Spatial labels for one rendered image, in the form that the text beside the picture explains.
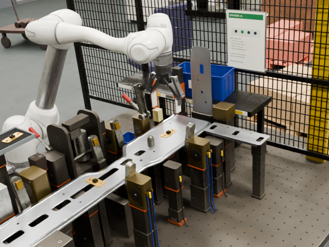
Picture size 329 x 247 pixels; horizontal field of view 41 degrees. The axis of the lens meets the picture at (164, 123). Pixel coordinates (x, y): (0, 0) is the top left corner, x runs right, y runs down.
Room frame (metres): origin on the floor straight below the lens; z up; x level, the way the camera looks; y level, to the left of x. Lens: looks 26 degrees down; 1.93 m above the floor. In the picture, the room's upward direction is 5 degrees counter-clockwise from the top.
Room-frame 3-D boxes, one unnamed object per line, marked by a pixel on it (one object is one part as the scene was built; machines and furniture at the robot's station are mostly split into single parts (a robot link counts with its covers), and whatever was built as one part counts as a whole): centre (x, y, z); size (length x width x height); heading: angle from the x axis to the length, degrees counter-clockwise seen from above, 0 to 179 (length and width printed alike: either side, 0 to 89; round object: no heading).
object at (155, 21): (1.79, -0.01, 1.47); 0.13 x 0.11 x 0.16; 159
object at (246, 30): (2.16, -0.45, 1.30); 0.23 x 0.02 x 0.31; 49
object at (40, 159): (1.51, 0.51, 0.90); 0.05 x 0.05 x 0.40; 49
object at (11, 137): (1.58, 0.61, 1.17); 0.08 x 0.04 x 0.01; 149
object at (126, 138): (2.21, 0.21, 0.75); 0.11 x 0.10 x 0.09; 139
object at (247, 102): (2.26, -0.15, 1.02); 0.90 x 0.22 x 0.03; 49
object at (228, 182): (1.79, -0.27, 0.84); 0.05 x 0.05 x 0.29; 49
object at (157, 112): (1.94, 0.03, 0.88); 0.04 x 0.04 x 0.37; 49
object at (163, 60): (1.80, -0.02, 1.37); 0.09 x 0.09 x 0.06
